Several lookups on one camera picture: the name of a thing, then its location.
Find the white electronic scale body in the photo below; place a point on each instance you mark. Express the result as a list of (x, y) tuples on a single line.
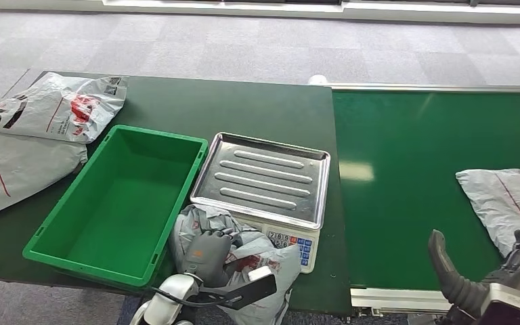
[(298, 246)]

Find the aluminium conveyor frame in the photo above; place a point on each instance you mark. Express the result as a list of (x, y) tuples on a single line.
[(399, 299)]

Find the white conveyor roller end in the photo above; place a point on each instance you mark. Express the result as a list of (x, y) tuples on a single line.
[(318, 80)]

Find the green conveyor belt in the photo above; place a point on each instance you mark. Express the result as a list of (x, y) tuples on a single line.
[(399, 202)]

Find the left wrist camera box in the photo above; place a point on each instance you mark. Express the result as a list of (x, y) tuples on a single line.
[(251, 289)]

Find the green plastic basket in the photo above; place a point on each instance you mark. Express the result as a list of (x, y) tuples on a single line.
[(116, 202)]

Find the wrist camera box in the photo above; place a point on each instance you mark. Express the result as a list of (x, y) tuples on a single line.
[(515, 307), (251, 289)]

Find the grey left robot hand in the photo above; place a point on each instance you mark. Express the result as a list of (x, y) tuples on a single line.
[(208, 258)]

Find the grey package with black letters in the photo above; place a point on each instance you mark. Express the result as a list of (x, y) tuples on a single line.
[(58, 107)]

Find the grey red-print package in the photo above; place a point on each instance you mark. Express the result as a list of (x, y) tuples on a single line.
[(264, 260)]

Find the steel scale pan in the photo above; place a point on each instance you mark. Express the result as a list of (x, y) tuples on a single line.
[(264, 179)]

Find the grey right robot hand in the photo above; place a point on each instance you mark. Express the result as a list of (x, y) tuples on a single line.
[(455, 282)]

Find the large grey red-line package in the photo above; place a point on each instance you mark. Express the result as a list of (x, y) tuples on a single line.
[(13, 166)]

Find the dark green table board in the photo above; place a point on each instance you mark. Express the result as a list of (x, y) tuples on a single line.
[(242, 107)]

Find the white wall skirting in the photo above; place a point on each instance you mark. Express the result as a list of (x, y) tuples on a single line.
[(376, 10)]

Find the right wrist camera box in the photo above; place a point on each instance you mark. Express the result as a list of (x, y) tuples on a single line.
[(515, 307)]

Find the grey package with red line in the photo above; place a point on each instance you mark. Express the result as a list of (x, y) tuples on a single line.
[(497, 202)]

